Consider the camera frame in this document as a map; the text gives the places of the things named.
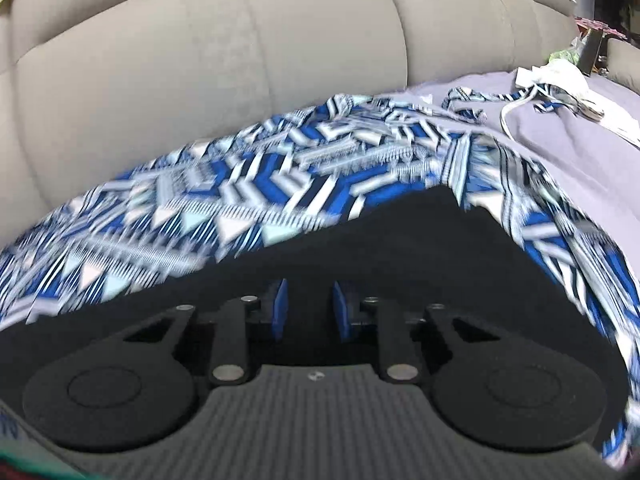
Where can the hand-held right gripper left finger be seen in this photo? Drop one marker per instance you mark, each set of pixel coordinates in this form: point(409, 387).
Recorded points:
point(281, 305)

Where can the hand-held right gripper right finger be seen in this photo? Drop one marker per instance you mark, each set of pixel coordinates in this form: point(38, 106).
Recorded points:
point(341, 310)

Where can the blue white patterned pants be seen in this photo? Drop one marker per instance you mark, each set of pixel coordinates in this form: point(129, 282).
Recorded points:
point(310, 170)

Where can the beige sofa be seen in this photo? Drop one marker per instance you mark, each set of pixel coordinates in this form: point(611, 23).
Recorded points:
point(210, 60)

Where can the lavender sheet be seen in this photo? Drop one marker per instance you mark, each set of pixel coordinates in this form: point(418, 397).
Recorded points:
point(560, 130)

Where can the white cloth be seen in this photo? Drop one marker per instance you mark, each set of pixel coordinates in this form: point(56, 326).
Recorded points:
point(555, 75)

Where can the green plastic bag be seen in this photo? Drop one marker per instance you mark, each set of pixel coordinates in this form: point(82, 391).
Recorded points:
point(562, 55)

